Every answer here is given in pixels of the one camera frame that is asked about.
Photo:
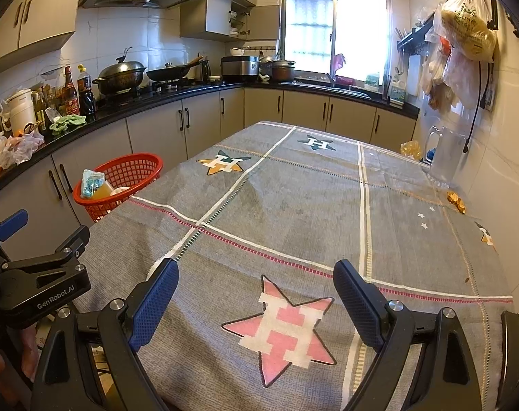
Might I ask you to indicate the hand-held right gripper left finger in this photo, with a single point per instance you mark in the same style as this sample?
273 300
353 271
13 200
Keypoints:
154 308

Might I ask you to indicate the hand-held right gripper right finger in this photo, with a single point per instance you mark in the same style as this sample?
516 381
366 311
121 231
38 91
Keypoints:
358 304

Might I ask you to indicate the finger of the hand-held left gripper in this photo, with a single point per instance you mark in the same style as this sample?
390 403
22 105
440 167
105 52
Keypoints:
71 248
12 224

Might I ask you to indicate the teal printed tissue packet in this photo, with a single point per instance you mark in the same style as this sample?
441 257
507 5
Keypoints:
90 183

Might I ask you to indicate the red plastic basket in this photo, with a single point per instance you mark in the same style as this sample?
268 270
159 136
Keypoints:
131 171

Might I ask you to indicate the crumpled clear plastic bags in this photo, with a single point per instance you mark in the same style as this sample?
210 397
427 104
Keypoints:
15 147

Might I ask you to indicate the white electric kettle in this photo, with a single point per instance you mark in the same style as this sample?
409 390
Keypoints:
19 111

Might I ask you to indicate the green dish cloth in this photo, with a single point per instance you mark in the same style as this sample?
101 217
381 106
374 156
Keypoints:
69 123

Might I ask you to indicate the grey star-printed tablecloth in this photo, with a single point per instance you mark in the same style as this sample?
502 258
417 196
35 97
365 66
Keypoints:
293 205

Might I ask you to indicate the row of condiment bottles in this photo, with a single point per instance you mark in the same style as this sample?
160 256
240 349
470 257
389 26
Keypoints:
73 98

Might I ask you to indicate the small orange scraps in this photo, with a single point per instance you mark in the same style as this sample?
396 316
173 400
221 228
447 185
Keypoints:
456 202

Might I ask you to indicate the black kitchen countertop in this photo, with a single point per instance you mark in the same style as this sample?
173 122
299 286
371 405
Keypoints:
114 108

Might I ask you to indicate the beige lower kitchen cabinets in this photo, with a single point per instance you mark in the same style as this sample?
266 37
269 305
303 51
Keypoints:
156 128

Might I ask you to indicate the beige kitchen cabinets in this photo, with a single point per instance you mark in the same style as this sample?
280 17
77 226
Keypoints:
156 128
41 13

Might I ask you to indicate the yellow plastic bag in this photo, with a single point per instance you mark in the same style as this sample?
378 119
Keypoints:
410 150

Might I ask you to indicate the small blue object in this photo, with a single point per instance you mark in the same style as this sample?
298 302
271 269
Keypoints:
431 155

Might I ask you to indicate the clear plastic pitcher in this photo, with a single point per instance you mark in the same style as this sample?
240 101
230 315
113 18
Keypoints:
446 158

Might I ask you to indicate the lidded metal wok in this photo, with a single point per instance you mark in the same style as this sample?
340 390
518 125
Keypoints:
120 75

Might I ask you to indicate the black gas stove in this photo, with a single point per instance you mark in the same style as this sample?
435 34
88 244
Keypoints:
156 89

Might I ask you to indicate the black wok pan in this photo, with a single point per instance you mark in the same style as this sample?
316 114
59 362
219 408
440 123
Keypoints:
167 72

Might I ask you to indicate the beige upper kitchen cabinets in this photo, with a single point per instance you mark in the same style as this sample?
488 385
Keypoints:
41 13

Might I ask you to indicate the chopstick holder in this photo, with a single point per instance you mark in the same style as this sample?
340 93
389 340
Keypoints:
387 85

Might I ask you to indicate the green and white box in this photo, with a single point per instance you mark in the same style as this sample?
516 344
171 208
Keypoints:
373 83

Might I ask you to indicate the white cutting board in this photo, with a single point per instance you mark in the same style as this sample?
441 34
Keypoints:
413 77

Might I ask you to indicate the silver rice cooker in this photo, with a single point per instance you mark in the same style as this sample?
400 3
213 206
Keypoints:
239 69

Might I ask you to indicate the stacked metal pots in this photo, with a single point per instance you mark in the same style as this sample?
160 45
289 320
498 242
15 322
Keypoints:
268 63

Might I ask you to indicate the kitchen window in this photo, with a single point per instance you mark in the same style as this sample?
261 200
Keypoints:
311 30

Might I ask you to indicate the hanging plastic bags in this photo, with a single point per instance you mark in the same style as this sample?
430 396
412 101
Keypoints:
465 30

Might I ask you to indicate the white wall socket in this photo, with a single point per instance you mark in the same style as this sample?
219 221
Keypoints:
489 95

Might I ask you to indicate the black wall rack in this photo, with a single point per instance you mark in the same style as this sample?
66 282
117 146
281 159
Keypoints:
413 36

